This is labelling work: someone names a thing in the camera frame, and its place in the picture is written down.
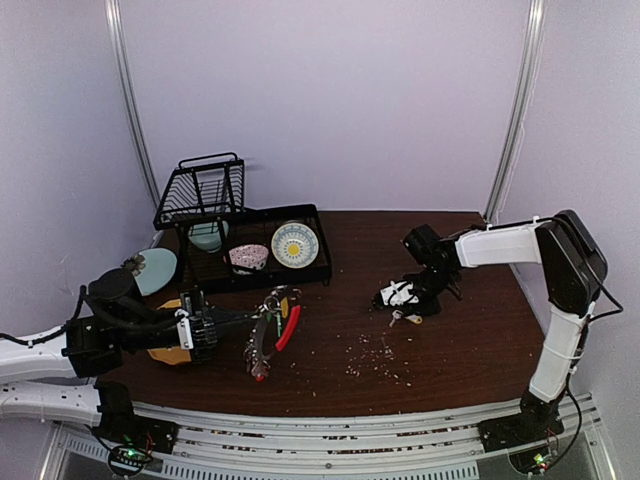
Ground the yellow dotted plate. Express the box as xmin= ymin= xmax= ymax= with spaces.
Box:
xmin=147 ymin=331 xmax=192 ymax=367

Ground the black wire dish rack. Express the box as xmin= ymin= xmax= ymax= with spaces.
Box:
xmin=153 ymin=152 xmax=332 ymax=294

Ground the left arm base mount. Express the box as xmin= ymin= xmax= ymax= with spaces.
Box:
xmin=88 ymin=382 xmax=179 ymax=478

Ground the red handled keyring with keys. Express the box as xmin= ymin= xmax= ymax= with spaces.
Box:
xmin=243 ymin=286 xmax=302 ymax=382

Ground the loose silver key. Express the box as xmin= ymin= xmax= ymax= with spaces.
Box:
xmin=381 ymin=337 xmax=395 ymax=360

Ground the right aluminium frame post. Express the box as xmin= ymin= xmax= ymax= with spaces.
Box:
xmin=484 ymin=0 xmax=547 ymax=224

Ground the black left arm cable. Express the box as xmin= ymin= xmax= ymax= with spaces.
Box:
xmin=0 ymin=284 xmax=181 ymax=351

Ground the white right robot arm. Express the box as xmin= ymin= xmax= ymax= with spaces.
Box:
xmin=379 ymin=209 xmax=608 ymax=442

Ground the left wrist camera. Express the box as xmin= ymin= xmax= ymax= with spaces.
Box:
xmin=174 ymin=287 xmax=221 ymax=364

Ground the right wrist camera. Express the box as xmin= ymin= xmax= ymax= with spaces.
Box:
xmin=372 ymin=281 xmax=419 ymax=309

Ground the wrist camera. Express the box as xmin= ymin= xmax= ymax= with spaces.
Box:
xmin=372 ymin=281 xmax=419 ymax=309
xmin=174 ymin=287 xmax=221 ymax=364

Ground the green tagged key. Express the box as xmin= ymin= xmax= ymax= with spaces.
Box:
xmin=274 ymin=313 xmax=282 ymax=338

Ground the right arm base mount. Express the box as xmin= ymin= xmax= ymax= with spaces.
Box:
xmin=477 ymin=383 xmax=583 ymax=477

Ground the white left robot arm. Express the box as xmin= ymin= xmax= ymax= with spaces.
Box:
xmin=1 ymin=269 xmax=266 ymax=444

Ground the aluminium frame post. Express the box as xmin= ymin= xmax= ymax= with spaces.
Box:
xmin=484 ymin=0 xmax=547 ymax=224
xmin=104 ymin=0 xmax=160 ymax=214

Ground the left aluminium frame post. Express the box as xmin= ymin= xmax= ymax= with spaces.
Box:
xmin=104 ymin=0 xmax=160 ymax=214

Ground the light blue plate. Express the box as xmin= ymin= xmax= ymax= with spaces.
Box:
xmin=121 ymin=248 xmax=177 ymax=297

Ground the pink patterned bowl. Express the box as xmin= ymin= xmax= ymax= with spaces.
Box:
xmin=223 ymin=244 xmax=270 ymax=275

